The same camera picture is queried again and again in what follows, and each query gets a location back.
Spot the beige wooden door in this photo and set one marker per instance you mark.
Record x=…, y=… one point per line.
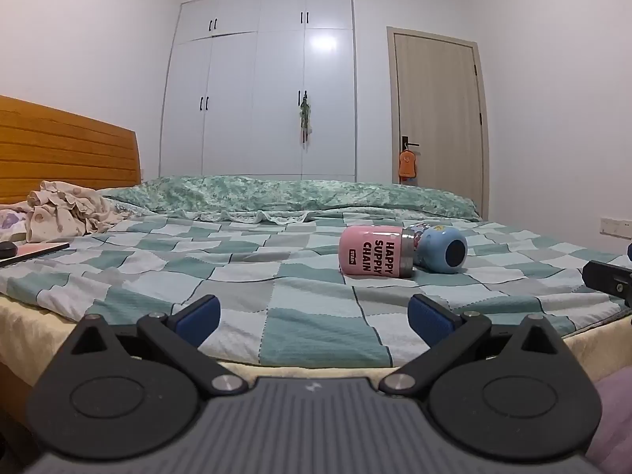
x=439, y=123

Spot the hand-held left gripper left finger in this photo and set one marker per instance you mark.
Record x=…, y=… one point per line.
x=200, y=320

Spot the green hanging ornament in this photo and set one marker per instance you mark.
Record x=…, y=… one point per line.
x=305, y=116

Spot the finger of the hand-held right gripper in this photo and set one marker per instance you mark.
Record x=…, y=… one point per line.
x=608, y=279

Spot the wooden bed headboard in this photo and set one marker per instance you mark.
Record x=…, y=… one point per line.
x=64, y=153

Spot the green checkered blanket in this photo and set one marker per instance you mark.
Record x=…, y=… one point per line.
x=276, y=281

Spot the blue cartoon print cup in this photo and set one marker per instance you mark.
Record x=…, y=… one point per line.
x=442, y=252

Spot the pink clothing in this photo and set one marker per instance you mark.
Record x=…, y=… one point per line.
x=614, y=419

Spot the pink tablet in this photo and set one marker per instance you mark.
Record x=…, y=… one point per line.
x=37, y=251

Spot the beige bed sheet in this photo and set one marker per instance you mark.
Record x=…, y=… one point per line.
x=34, y=331

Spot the white wall socket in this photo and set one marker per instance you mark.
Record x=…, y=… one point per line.
x=616, y=225

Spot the crumpled beige patterned cloth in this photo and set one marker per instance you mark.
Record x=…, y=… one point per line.
x=69, y=212

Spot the black mouse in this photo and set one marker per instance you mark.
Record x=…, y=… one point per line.
x=6, y=249

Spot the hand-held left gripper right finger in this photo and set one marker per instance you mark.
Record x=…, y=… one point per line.
x=427, y=320

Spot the wooden bed frame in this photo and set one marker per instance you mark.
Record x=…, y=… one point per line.
x=12, y=395

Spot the white wardrobe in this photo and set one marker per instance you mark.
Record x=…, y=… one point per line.
x=247, y=94

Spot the purple floral pillow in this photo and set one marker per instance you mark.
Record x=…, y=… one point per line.
x=11, y=224

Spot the pink cup with black print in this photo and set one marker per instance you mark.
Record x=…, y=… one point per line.
x=370, y=252

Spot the green floral quilt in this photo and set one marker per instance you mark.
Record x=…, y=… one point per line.
x=296, y=195

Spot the orange hanging toy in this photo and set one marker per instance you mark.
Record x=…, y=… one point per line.
x=408, y=165

